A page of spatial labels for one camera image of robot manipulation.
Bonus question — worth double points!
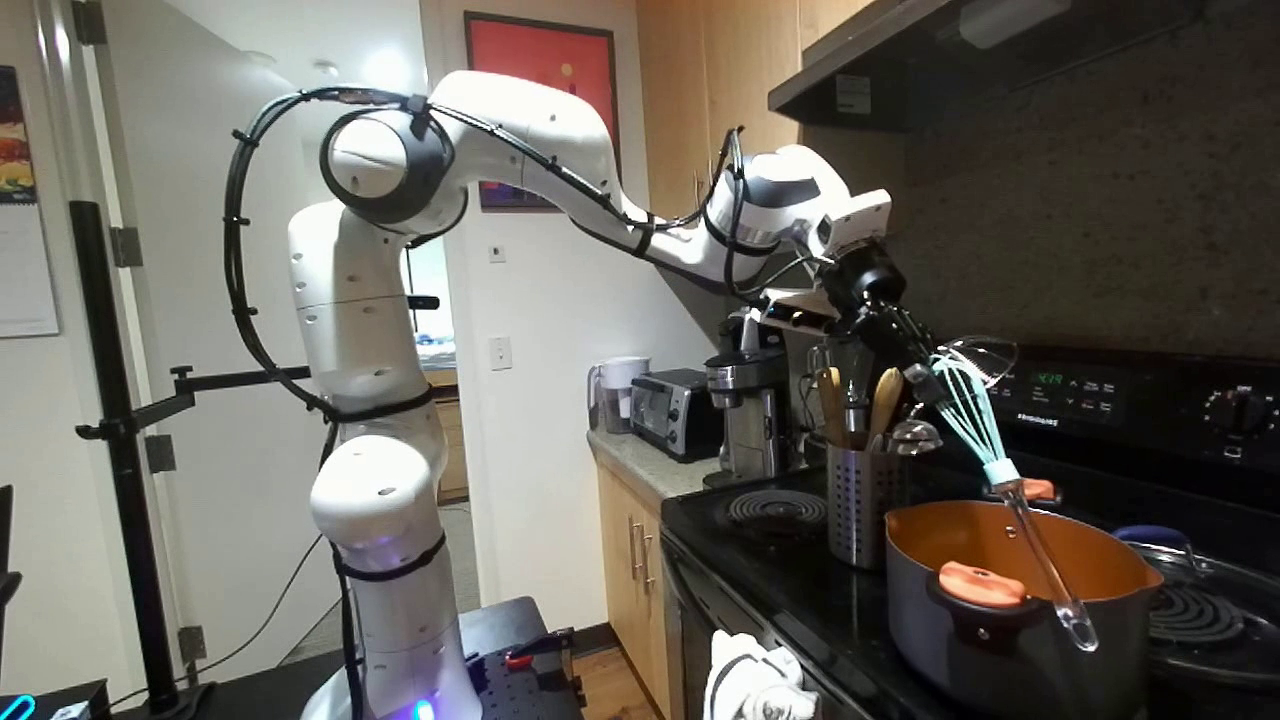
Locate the wooden upper cabinet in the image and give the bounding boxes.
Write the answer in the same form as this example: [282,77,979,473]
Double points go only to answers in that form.
[634,0,876,224]

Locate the colourful wall picture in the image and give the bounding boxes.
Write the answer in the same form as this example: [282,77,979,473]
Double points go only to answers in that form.
[0,59,41,207]

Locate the grey pot orange inside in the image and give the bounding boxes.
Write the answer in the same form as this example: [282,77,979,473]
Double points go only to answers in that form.
[879,476,1172,720]

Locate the black toaster oven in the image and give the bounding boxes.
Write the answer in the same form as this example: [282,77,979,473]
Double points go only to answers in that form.
[623,368,728,469]

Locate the wooden cabinet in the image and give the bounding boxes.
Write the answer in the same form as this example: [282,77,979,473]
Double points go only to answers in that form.
[592,465,674,720]
[634,0,876,224]

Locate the red framed picture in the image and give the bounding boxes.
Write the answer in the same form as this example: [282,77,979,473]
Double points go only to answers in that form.
[460,10,623,215]

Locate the small steel spoon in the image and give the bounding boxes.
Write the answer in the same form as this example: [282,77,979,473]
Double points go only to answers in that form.
[889,413,942,465]

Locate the steel coffee machine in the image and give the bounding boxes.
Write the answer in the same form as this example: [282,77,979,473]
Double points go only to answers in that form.
[700,303,802,492]

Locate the wooden spoon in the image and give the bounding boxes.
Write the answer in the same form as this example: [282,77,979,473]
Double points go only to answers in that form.
[864,362,912,456]

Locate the teal silicone whisk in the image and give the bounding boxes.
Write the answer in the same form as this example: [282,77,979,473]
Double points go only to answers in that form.
[919,349,1104,658]

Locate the white hanging towel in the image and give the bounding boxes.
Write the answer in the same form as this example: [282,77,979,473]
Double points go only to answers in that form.
[700,626,824,720]

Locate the black device cyan light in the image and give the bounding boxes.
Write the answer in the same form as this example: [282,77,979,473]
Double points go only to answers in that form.
[0,674,110,720]

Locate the wooden spatula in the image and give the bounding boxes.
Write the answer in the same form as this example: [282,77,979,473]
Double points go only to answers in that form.
[814,362,857,453]

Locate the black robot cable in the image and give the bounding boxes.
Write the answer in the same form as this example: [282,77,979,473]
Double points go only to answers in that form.
[216,82,750,431]

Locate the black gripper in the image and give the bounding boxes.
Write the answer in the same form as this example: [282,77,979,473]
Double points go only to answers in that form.
[814,245,959,397]

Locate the white countertop container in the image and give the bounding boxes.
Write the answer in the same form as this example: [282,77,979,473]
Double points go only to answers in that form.
[585,350,650,435]

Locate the dark range hood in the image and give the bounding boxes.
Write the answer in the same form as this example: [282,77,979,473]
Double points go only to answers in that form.
[762,0,1280,134]

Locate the black electric stove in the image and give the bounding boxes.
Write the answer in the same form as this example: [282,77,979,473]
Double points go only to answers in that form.
[656,339,1280,720]

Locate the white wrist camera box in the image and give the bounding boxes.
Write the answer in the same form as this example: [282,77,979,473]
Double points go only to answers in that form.
[802,188,897,257]

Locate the black camera stand pole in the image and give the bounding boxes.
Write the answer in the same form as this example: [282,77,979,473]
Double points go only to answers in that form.
[62,195,325,720]

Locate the wooden lower cabinet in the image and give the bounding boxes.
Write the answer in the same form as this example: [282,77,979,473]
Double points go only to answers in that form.
[592,465,674,720]

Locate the glass pan lid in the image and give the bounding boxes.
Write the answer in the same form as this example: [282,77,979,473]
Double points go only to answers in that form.
[1113,519,1280,695]

